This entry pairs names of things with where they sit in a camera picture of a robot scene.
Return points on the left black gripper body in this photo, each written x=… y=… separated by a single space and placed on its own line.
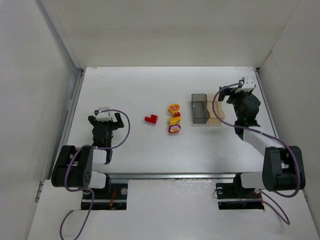
x=105 y=122

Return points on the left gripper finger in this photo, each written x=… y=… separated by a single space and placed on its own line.
x=92 y=120
x=118 y=123

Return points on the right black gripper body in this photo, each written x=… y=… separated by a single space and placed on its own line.
x=235 y=94

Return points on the red L-shaped lego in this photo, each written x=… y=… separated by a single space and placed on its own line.
x=152 y=119

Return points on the yellow peacock lego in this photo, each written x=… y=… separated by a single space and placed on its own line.
x=174 y=108

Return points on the yellow square lego brick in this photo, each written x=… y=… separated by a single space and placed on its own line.
x=174 y=120

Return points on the small red lego brick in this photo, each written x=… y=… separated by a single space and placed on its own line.
x=176 y=114

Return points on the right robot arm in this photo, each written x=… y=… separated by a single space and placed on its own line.
x=283 y=168

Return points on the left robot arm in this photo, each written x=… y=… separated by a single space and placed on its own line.
x=74 y=166

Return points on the amber transparent container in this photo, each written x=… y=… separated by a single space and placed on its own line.
x=213 y=120

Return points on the grey transparent container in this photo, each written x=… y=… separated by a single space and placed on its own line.
x=200 y=114

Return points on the red cloud print lego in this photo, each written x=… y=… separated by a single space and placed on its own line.
x=175 y=128

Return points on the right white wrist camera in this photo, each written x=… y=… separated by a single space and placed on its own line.
x=247 y=83

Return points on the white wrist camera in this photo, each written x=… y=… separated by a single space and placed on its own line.
x=247 y=83
x=102 y=114

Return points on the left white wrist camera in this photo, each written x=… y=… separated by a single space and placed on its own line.
x=102 y=114

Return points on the aluminium rail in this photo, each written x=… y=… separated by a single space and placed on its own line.
x=170 y=176

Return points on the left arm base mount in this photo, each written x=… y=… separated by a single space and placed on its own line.
x=113 y=197

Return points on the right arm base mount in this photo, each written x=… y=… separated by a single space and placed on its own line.
x=231 y=197

